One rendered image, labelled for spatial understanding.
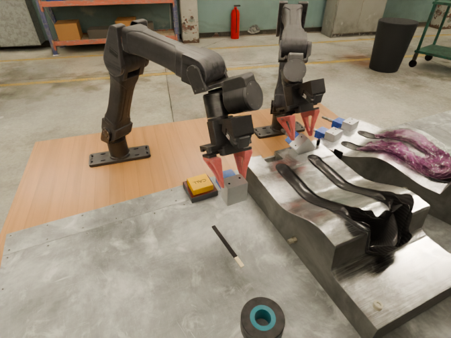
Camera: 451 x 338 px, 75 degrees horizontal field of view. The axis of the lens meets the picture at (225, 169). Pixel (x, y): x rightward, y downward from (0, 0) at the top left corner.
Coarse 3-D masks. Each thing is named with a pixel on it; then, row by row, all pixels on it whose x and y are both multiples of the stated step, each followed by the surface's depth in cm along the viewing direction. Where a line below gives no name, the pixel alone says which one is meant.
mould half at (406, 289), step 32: (256, 160) 83; (288, 160) 83; (256, 192) 80; (288, 192) 73; (320, 192) 73; (352, 192) 71; (288, 224) 68; (320, 224) 58; (416, 224) 64; (320, 256) 59; (352, 256) 58; (384, 256) 61; (416, 256) 61; (448, 256) 61; (352, 288) 55; (384, 288) 55; (416, 288) 55; (448, 288) 55; (352, 320) 55; (384, 320) 50
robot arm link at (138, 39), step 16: (112, 32) 65; (128, 32) 64; (144, 32) 64; (112, 48) 67; (128, 48) 66; (144, 48) 64; (160, 48) 61; (176, 48) 59; (192, 48) 60; (112, 64) 70; (160, 64) 64; (176, 64) 60; (192, 64) 57; (208, 64) 57; (224, 64) 61; (208, 80) 58
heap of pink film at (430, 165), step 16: (368, 144) 91; (384, 144) 87; (400, 144) 83; (416, 144) 89; (432, 144) 88; (416, 160) 82; (432, 160) 83; (448, 160) 82; (432, 176) 79; (448, 176) 79
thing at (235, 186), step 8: (224, 176) 68; (232, 176) 66; (240, 176) 66; (224, 184) 64; (232, 184) 64; (240, 184) 64; (224, 192) 66; (232, 192) 64; (240, 192) 66; (224, 200) 67; (232, 200) 66; (240, 200) 67
